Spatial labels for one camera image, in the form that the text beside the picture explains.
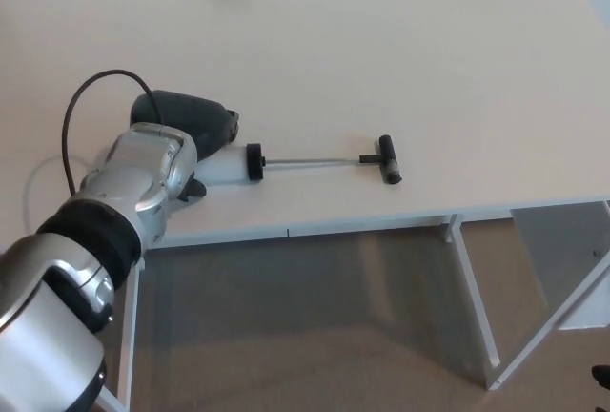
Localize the black three-fingered left robot hand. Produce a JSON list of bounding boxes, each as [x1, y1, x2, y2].
[[129, 89, 241, 205]]

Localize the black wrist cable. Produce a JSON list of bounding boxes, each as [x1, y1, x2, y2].
[[63, 68, 166, 194]]

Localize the white air pump black handle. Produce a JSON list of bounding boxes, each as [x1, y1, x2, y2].
[[196, 134, 404, 186]]

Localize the black three-fingered right robot hand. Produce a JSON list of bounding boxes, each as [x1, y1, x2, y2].
[[590, 363, 610, 390]]

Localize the white desk trestle leg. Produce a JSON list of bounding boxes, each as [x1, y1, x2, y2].
[[444, 198, 610, 392], [96, 257, 147, 409]]

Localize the white side panel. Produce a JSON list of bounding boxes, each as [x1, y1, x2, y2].
[[508, 200, 610, 333]]

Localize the thin white cable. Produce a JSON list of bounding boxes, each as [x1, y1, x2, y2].
[[22, 154, 94, 227]]

